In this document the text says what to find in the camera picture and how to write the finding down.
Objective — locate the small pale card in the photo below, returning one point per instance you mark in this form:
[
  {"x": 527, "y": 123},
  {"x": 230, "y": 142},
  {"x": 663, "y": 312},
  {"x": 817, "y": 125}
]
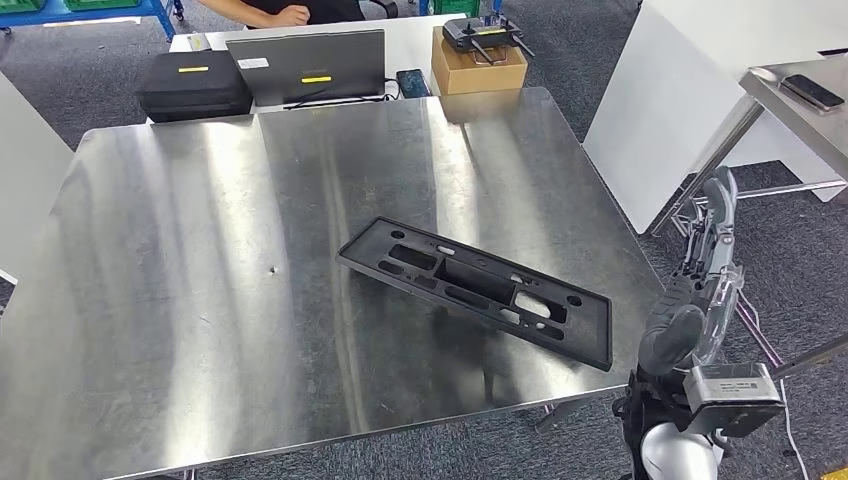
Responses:
[{"x": 199, "y": 42}]

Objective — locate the black remote controller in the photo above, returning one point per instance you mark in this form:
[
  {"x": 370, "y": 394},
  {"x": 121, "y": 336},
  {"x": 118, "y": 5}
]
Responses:
[{"x": 480, "y": 33}]

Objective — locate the blue metal cart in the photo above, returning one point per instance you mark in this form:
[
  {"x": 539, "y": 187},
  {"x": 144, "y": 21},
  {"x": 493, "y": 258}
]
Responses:
[{"x": 99, "y": 14}]

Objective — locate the person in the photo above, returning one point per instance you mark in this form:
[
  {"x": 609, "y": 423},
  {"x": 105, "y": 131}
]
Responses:
[{"x": 318, "y": 8}]

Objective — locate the green plastic bin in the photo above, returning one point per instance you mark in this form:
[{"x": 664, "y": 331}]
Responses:
[
  {"x": 20, "y": 4},
  {"x": 454, "y": 6},
  {"x": 99, "y": 4}
]

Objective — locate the steel table with thin legs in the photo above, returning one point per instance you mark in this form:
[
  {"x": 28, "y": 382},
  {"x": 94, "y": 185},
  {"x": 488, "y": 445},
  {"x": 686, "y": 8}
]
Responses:
[{"x": 808, "y": 112}]

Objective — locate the yellow floor tape square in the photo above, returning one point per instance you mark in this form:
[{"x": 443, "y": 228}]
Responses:
[{"x": 836, "y": 474}]

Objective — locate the black phone on desk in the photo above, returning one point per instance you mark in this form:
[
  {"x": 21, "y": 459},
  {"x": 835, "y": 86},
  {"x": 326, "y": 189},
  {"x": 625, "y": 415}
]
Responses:
[{"x": 413, "y": 83}]

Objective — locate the person's right hand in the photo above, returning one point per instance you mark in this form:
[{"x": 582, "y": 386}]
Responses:
[{"x": 293, "y": 16}]

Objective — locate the black plastic car part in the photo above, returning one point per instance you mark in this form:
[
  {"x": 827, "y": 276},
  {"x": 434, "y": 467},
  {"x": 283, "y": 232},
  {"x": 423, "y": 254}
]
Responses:
[{"x": 583, "y": 331}]

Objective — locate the brown cardboard box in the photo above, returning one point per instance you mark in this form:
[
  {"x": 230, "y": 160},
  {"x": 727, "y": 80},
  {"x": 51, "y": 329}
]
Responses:
[{"x": 477, "y": 76}]

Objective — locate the stainless steel workbench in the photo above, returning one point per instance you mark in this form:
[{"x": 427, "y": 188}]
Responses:
[{"x": 199, "y": 298}]

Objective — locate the black smartphone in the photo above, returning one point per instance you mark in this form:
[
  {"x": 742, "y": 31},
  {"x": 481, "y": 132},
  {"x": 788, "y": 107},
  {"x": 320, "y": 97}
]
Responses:
[{"x": 811, "y": 91}]

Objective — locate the person's right forearm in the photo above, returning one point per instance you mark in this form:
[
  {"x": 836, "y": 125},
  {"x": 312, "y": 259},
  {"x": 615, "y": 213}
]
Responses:
[{"x": 238, "y": 12}]

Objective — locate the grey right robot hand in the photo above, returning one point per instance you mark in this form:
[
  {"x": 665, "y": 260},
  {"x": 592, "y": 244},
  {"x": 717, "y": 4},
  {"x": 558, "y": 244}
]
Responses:
[{"x": 712, "y": 285}]

